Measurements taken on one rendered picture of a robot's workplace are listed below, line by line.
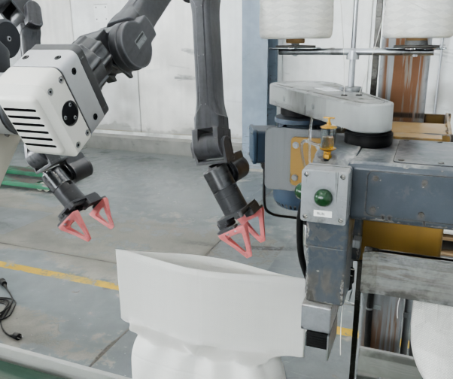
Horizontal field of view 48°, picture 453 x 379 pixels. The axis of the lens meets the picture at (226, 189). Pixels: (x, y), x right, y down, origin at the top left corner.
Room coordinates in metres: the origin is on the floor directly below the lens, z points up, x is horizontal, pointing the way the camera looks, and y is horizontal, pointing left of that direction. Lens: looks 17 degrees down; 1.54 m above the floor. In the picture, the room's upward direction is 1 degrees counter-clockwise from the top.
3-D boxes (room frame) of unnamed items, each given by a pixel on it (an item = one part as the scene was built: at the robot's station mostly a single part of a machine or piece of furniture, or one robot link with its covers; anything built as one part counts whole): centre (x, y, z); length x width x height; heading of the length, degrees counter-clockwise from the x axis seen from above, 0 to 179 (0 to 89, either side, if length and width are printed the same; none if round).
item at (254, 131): (1.33, -0.10, 1.25); 0.10 x 0.08 x 0.12; 3
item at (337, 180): (0.80, -0.17, 1.29); 0.08 x 0.05 x 0.09; 68
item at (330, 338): (0.85, -0.18, 0.98); 0.09 x 0.05 x 0.05; 158
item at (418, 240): (1.22, -0.42, 1.18); 0.34 x 0.25 x 0.31; 158
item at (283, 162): (1.23, -0.24, 1.23); 0.28 x 0.07 x 0.16; 68
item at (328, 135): (0.86, -0.18, 1.37); 0.03 x 0.02 x 0.03; 68
